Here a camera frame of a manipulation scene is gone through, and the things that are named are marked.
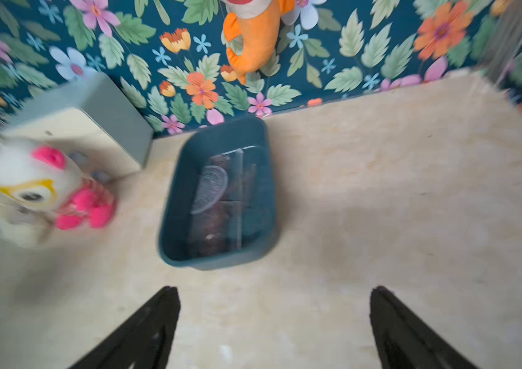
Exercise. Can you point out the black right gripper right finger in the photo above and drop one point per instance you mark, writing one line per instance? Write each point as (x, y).
(403, 340)

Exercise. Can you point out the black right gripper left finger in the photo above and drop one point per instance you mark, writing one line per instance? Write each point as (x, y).
(144, 340)

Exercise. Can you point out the pink long straight ruler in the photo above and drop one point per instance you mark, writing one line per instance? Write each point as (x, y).
(219, 230)

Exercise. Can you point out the teal plastic storage box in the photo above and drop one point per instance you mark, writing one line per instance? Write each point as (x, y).
(259, 227)

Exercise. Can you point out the clear plastic protractor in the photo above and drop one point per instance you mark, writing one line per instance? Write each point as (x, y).
(212, 184)

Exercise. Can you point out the light blue white box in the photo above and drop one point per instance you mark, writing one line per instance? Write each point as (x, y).
(92, 121)

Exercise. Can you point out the pink white toy figure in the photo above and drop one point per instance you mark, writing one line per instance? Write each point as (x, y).
(41, 178)

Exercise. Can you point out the white plush dog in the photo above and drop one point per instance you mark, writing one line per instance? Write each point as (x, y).
(21, 227)

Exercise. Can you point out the orange shark plush toy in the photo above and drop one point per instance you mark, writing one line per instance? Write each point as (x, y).
(257, 22)

